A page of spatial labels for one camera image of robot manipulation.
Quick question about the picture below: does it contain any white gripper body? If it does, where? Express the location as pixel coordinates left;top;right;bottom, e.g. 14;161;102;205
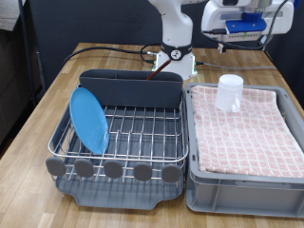
201;0;295;44

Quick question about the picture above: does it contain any white mug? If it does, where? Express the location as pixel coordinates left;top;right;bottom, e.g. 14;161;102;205
214;74;244;113

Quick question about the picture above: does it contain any blue plate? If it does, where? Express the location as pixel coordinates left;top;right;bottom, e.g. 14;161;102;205
69;86;110;156

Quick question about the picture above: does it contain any grey dish drying rack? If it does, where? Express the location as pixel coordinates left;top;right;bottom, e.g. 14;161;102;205
50;85;186;211

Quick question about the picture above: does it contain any pink checkered towel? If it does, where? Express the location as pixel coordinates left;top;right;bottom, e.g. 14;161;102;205
190;85;304;179

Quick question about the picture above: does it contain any dark grey cutlery holder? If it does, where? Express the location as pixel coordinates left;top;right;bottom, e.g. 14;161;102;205
79;68;185;110

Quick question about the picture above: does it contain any grey plastic crate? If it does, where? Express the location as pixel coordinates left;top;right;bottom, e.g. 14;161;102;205
184;82;304;219

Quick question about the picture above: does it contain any black metal pole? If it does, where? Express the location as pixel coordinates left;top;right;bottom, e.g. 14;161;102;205
17;0;37;107

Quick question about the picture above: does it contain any dark cabinet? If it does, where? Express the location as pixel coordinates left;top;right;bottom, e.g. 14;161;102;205
0;0;42;153

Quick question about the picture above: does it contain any black camera cable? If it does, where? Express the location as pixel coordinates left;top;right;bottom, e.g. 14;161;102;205
200;0;289;51

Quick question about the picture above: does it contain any thin grey cable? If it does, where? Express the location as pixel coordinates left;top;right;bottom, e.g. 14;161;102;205
196;61;276;70

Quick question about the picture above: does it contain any wrist camera on blue mount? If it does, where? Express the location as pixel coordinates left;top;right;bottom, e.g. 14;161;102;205
221;12;267;42

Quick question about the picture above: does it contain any black hanging cable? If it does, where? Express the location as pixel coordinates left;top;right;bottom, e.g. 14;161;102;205
262;41;283;75

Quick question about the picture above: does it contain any thick black table cable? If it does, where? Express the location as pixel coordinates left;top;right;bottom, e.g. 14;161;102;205
61;43;163;67

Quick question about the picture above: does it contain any metal wire dish rack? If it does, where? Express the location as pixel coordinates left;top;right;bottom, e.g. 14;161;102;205
45;85;190;188

